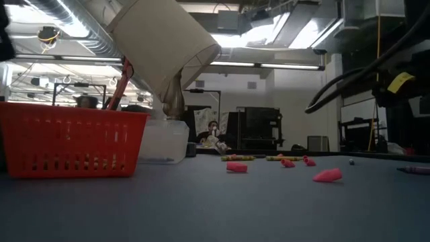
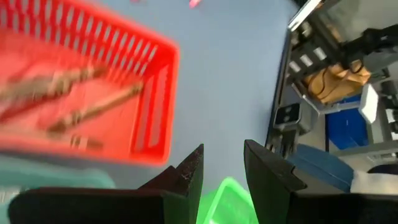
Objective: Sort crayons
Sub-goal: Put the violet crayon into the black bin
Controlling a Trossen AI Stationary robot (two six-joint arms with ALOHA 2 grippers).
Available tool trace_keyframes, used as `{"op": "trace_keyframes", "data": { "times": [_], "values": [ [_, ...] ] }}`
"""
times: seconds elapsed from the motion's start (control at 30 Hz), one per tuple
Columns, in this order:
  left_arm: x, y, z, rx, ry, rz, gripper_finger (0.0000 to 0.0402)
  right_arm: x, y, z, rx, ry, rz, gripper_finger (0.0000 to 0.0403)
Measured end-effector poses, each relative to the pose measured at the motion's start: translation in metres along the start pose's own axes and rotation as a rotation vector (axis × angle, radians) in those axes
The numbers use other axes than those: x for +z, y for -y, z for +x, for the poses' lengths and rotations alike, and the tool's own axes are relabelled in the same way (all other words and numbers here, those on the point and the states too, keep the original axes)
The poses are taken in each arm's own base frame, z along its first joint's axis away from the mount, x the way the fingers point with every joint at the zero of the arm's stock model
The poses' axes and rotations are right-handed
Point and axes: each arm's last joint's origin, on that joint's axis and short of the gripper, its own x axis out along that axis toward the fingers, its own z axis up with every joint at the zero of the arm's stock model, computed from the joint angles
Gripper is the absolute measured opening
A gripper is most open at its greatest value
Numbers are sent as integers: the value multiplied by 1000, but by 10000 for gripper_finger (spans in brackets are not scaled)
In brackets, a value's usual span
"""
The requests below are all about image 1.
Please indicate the tilted white panel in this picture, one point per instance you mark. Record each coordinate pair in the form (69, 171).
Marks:
(420, 106)

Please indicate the white ceiling box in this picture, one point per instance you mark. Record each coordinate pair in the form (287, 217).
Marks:
(228, 20)

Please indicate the black side table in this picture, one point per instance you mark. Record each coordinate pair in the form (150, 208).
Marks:
(356, 122)

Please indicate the grey trash can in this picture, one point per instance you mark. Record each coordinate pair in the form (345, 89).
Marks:
(318, 144)

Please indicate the dark purple crayon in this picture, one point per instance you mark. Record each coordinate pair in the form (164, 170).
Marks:
(259, 156)

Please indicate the long ceiling light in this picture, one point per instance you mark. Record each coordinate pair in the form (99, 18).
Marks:
(289, 66)
(67, 58)

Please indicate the person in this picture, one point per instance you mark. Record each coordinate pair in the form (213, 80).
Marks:
(86, 101)
(212, 129)

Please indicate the patterned white sheet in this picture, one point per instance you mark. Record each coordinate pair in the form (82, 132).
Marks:
(203, 117)

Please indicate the small black box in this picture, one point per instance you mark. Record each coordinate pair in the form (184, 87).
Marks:
(191, 149)

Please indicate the black pole stand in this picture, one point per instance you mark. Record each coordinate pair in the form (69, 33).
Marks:
(220, 107)

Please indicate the black metal frame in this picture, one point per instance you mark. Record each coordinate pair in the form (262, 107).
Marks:
(80, 84)

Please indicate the clear plastic bin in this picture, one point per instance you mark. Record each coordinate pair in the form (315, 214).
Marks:
(166, 141)

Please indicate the silver ventilation duct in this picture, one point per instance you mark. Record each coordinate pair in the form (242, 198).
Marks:
(97, 40)

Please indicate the black equipment rack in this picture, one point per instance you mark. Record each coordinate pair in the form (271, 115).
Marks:
(255, 127)

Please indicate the red plastic basket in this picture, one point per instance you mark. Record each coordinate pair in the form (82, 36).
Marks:
(74, 141)

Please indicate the whiteboard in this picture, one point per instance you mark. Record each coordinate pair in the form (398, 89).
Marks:
(359, 109)

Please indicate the white paper clutter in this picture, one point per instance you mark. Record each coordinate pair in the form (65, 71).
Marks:
(215, 146)

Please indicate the small black floor object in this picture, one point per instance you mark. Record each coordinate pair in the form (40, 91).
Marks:
(298, 147)

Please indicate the red desk lamp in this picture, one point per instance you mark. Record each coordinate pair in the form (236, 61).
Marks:
(117, 94)

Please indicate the table lamp with white shade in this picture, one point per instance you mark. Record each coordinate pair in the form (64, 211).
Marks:
(168, 40)

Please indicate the yellow orange crayon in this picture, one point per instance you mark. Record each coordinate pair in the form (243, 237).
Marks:
(285, 158)

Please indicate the black ceiling device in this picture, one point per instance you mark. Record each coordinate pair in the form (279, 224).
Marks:
(48, 33)

